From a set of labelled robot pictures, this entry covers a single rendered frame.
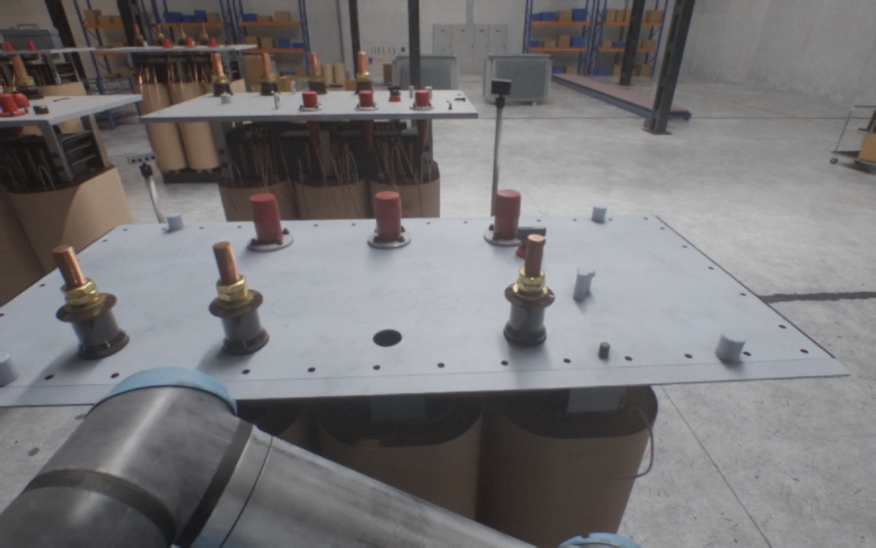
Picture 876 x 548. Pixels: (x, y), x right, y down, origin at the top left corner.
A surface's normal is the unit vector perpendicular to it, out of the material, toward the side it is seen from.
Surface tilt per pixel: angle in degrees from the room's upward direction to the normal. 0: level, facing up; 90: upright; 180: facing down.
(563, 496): 90
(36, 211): 90
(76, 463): 0
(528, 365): 0
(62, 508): 15
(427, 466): 90
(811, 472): 0
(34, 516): 11
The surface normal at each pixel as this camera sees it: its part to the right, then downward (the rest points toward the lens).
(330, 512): 0.53, -0.48
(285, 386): 0.01, -0.77
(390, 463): 0.08, 0.48
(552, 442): -0.19, 0.47
